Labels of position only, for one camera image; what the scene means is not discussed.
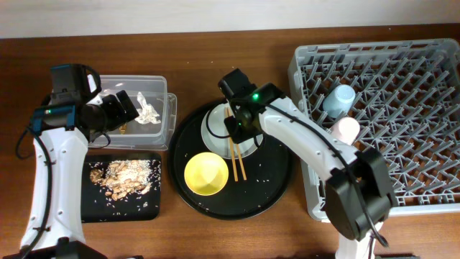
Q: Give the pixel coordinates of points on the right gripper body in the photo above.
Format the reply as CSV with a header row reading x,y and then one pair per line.
x,y
238,129

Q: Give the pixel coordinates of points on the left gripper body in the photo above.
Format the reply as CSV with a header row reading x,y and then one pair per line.
x,y
111,114

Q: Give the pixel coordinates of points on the gold snack wrapper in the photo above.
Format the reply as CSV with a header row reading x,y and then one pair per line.
x,y
123,129

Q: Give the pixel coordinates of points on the wooden chopstick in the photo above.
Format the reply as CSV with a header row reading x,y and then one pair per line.
x,y
243,172
231,149

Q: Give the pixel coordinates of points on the white napkin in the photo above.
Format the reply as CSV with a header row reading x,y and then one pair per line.
x,y
147,113

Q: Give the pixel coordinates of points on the white plate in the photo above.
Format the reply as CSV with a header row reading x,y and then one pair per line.
x,y
214,121

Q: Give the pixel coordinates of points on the food scraps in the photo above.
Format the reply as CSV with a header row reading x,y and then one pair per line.
x,y
122,178

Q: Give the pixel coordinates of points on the yellow bowl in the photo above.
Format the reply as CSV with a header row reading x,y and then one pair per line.
x,y
206,174

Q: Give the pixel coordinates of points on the blue cup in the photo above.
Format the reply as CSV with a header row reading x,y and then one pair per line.
x,y
339,100

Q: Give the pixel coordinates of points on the pink cup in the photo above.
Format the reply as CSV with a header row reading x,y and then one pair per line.
x,y
346,130

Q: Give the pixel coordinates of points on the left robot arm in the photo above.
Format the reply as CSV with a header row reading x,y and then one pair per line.
x,y
68,120

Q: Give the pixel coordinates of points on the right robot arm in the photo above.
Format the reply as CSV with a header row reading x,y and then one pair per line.
x,y
358,189

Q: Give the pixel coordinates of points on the grey dishwasher rack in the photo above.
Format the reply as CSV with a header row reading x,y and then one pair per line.
x,y
407,106

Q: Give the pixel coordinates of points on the clear plastic bin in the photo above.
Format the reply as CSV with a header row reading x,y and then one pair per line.
x,y
141,136

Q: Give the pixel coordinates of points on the black rectangular tray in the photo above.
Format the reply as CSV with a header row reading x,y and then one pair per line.
x,y
96,206

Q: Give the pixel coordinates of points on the round black tray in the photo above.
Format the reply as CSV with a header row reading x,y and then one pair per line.
x,y
269,170

